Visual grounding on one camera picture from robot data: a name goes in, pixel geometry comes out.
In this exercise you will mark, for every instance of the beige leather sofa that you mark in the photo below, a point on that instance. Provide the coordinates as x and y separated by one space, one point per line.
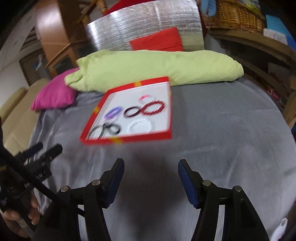
17 119

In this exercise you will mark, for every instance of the wicker basket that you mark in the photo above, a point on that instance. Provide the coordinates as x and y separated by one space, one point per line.
236 15

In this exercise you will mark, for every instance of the light blue flat box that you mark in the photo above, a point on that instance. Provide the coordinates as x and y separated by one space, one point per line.
276 24

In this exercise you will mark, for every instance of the red shallow jewelry box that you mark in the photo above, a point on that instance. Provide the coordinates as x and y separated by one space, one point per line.
153 123

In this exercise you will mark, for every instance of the blue cloth in basket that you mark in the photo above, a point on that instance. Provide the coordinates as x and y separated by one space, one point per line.
208 7

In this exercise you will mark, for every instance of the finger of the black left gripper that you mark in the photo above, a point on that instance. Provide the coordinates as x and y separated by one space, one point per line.
48 156
23 156

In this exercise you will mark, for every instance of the red cushion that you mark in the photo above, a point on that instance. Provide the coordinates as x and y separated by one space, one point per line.
168 40

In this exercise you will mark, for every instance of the magenta cushion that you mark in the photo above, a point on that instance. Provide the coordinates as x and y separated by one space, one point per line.
56 94

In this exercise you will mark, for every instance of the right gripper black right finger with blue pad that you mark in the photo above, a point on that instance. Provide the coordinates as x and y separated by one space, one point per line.
196 188

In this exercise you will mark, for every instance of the person's left hand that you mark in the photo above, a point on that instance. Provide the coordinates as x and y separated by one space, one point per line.
12 218

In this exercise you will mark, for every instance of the dark maroon bangle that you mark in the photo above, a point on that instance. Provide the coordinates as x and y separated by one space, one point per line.
132 111

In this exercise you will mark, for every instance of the light green pillow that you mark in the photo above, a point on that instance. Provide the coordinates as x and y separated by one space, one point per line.
104 69

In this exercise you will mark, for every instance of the wooden side table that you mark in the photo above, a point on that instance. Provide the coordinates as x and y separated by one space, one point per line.
254 52

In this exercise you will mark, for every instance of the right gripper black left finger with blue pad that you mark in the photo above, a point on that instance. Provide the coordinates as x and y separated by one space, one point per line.
102 191

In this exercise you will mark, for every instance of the grey bed blanket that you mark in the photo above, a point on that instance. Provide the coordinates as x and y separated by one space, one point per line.
232 133

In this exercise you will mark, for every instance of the red blanket on railing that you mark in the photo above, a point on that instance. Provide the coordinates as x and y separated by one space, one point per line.
124 4

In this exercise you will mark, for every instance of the grey metal bangle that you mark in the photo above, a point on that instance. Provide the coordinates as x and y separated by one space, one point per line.
97 131

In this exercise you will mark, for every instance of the white patterned box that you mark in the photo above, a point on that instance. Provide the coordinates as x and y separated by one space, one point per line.
275 35

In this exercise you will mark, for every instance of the wooden stair railing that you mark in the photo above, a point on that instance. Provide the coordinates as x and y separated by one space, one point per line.
88 8

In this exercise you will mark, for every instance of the brown wooden cabinet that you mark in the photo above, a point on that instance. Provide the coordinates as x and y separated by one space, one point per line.
64 39

